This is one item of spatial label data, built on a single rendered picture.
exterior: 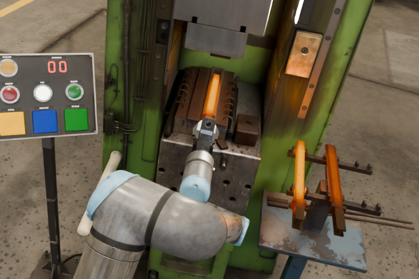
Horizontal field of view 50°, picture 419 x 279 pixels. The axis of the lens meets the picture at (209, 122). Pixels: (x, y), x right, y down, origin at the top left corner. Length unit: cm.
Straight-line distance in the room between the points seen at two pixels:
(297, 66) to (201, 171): 56
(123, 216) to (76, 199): 184
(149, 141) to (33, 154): 123
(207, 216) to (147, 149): 112
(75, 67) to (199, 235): 88
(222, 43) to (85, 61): 47
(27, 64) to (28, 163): 145
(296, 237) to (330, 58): 67
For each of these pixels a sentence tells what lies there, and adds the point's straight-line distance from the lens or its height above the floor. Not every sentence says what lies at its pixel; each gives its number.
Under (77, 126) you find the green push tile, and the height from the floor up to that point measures 99.
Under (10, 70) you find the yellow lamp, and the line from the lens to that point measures 157.
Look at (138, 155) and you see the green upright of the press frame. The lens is 200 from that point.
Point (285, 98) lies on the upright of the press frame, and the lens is 175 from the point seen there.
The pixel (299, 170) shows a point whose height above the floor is 97.
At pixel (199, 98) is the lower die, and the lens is 178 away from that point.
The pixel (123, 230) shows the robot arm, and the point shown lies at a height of 127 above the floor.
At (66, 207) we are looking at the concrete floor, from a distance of 266.
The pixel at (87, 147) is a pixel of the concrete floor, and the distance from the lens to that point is 304.
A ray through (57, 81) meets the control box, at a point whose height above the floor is 112.
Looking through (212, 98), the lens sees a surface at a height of 102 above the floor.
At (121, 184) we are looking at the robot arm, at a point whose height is 133.
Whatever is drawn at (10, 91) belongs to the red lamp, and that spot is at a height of 110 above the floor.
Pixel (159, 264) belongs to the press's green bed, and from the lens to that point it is 220.
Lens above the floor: 194
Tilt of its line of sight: 35 degrees down
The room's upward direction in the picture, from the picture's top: 11 degrees clockwise
